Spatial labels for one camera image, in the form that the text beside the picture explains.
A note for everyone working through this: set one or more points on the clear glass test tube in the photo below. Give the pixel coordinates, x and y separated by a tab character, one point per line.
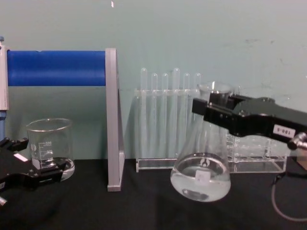
197	79
186	81
144	79
164	81
176	79
154	81

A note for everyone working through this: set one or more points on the clear acrylic tube drying rack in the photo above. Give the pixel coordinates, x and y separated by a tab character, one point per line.
156	165

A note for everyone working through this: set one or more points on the black table cloth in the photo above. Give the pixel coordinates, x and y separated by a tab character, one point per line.
134	210

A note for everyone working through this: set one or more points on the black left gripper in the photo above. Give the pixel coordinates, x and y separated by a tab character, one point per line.
14	165

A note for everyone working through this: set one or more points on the clear acrylic rack with holes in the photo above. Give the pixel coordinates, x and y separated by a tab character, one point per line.
259	160

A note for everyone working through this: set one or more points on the clear glass beaker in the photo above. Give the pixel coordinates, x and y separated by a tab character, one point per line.
50	136

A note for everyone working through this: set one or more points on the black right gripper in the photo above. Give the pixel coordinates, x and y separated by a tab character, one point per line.
263	124

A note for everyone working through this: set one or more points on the clear glass conical flask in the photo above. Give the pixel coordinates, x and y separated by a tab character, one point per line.
200	177

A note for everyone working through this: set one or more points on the grey stand with blue bar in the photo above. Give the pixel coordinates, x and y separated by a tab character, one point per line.
112	119

